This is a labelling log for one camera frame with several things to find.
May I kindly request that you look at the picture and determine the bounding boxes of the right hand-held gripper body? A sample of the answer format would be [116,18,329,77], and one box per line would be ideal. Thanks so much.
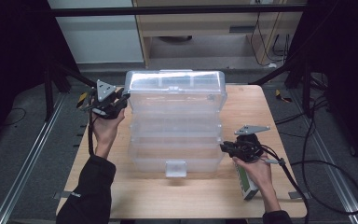
[232,124,271,163]

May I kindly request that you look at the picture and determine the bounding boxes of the person's left hand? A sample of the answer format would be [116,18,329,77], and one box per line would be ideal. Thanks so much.
[91,108,126,151]

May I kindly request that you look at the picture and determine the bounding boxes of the white cabinet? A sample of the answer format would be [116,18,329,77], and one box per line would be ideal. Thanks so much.
[47,0,145,64]

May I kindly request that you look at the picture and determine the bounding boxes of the thin black floor cable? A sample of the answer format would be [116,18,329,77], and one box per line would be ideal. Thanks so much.
[1,106,27,127]

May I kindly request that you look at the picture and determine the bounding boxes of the black metal stand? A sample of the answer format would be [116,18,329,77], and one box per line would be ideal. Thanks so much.
[41,59,97,122]
[248,52,315,119]

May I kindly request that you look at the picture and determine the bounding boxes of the person's right hand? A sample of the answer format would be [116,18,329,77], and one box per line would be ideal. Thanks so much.
[231,154,275,191]

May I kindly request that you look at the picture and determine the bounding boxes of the yellow black striped tape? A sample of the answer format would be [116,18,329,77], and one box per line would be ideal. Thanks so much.
[274,89,293,104]

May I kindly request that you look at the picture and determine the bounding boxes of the metal floor rail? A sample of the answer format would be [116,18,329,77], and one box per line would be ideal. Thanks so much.
[0,92,68,224]
[287,90,358,224]

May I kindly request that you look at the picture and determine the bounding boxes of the black floor cable loop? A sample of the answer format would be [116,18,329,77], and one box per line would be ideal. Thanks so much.
[274,71,358,216]

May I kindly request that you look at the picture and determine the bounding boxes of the black horizontal bar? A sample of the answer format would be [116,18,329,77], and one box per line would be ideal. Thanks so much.
[48,4,307,17]

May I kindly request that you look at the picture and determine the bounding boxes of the black curtain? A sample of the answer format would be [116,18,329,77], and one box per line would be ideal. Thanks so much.
[287,0,358,172]
[0,0,77,150]

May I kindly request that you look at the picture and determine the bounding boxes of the black hanging cables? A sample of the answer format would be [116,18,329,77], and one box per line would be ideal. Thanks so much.
[250,12,290,68]

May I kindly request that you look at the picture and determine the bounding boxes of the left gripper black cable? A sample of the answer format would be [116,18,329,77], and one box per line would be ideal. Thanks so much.
[87,92,96,157]

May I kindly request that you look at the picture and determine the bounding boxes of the wooden cabinet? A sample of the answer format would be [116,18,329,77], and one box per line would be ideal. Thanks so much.
[132,0,307,68]

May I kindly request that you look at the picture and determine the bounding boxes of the grey tape piece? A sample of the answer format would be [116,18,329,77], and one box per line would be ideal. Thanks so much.
[52,190,73,200]
[288,190,311,200]

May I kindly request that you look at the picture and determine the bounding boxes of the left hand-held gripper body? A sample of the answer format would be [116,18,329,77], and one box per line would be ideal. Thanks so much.
[88,79,123,120]

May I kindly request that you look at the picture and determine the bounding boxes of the clear plastic storage box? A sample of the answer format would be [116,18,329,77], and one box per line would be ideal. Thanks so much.
[124,69,228,178]

